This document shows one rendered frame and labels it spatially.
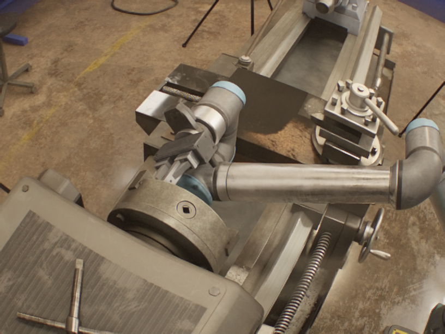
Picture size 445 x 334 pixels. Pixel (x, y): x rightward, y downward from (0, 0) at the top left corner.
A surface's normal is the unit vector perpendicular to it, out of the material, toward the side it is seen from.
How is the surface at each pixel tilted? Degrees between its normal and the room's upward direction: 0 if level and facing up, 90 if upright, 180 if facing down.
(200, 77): 0
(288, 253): 36
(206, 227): 41
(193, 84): 0
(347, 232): 90
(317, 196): 84
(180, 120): 90
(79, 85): 0
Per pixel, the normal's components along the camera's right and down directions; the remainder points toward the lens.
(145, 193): -0.26, -0.76
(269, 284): 0.59, -0.34
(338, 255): -0.43, 0.64
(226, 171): -0.32, -0.55
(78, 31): 0.07, -0.68
